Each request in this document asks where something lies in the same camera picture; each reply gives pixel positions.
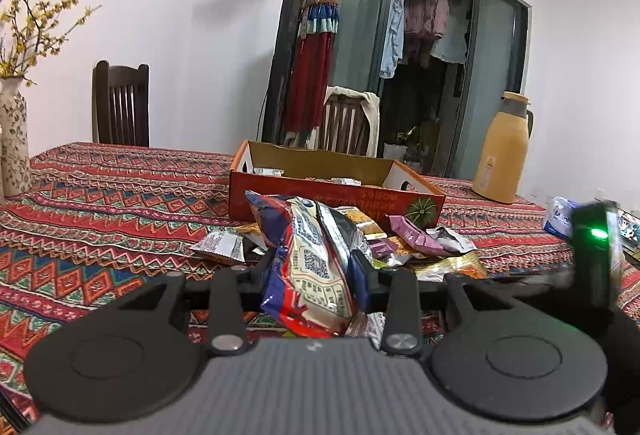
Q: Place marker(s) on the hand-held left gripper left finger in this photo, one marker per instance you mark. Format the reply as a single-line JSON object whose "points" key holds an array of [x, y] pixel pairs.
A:
{"points": [[252, 287]]}

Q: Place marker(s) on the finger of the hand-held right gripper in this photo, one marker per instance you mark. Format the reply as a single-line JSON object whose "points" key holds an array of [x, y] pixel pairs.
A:
{"points": [[550, 282]]}

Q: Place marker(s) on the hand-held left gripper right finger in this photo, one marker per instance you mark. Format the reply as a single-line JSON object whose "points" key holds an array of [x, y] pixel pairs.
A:
{"points": [[361, 280]]}

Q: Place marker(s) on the red blue white snack packet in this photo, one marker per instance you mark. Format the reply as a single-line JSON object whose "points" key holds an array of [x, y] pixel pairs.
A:
{"points": [[310, 260]]}

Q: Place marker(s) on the pile of assorted snack packets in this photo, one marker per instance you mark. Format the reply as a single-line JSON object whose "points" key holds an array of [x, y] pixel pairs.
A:
{"points": [[270, 172], [415, 235]]}

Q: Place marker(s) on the red cardboard box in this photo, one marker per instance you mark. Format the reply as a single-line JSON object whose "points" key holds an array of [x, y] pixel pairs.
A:
{"points": [[310, 162]]}

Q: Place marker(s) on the person's right forearm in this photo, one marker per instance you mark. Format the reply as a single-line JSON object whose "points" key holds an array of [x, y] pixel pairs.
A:
{"points": [[625, 375]]}

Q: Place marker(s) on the colourful printed screen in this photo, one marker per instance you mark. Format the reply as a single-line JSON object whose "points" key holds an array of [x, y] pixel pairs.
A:
{"points": [[630, 230]]}

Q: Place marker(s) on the white blue tissue pack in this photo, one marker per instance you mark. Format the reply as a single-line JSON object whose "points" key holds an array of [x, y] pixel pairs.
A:
{"points": [[557, 217]]}

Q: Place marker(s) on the yellow thermos jug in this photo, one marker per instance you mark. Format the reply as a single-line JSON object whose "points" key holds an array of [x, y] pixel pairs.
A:
{"points": [[500, 155]]}

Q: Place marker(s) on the wooden chair with cloth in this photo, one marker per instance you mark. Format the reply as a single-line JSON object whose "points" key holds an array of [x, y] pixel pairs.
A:
{"points": [[371, 115]]}

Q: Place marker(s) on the brown slatted wooden chair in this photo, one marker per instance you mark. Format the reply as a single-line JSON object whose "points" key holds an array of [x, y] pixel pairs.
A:
{"points": [[350, 101]]}

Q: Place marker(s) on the red hanging fabric bundle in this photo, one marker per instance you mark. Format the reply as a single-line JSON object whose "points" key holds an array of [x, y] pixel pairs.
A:
{"points": [[310, 80]]}

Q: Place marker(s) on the dark framed sliding glass door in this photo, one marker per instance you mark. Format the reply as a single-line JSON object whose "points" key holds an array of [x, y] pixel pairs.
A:
{"points": [[278, 65]]}

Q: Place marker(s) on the light blue hanging shirt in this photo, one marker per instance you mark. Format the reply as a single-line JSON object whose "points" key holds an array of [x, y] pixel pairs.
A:
{"points": [[392, 40]]}

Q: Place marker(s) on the pale hanging garment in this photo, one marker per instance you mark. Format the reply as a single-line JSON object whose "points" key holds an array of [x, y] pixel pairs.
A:
{"points": [[450, 47]]}

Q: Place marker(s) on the dark wooden chair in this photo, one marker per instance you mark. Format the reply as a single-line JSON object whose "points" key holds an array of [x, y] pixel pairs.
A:
{"points": [[120, 75]]}

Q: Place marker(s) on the pink hanging clothes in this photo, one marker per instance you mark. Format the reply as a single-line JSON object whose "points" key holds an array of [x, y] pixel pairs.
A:
{"points": [[427, 15]]}

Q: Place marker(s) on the small floral vase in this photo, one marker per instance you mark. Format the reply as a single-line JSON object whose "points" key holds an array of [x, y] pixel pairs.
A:
{"points": [[15, 140]]}

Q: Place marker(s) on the yellow flower branches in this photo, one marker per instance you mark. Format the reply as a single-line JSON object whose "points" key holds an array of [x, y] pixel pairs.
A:
{"points": [[27, 17]]}

